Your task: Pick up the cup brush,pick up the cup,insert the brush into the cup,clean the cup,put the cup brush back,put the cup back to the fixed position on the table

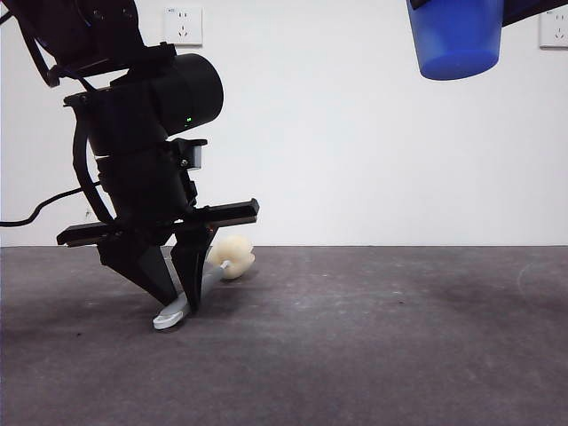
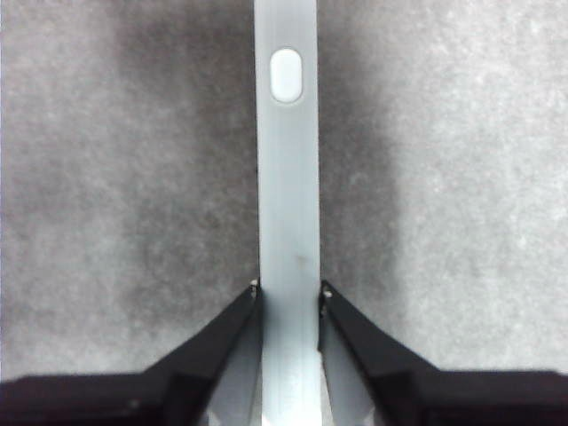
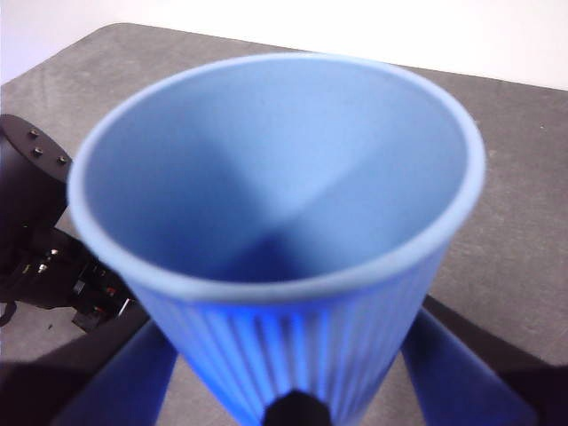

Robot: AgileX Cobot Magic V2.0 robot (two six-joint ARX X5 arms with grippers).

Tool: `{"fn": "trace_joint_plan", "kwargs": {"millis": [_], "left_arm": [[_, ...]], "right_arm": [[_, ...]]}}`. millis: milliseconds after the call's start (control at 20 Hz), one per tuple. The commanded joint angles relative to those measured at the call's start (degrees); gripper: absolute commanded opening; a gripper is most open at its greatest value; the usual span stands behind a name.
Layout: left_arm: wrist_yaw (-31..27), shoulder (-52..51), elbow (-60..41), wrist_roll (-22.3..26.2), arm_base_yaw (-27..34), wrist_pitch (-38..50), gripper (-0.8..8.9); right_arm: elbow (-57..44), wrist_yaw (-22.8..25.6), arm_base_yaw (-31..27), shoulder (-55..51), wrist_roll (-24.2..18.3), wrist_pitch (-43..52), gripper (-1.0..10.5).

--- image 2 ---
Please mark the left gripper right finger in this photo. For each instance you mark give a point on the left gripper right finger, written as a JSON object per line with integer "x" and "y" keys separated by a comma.
{"x": 444, "y": 399}

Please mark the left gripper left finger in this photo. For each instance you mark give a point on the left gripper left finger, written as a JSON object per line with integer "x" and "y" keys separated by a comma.
{"x": 133, "y": 399}

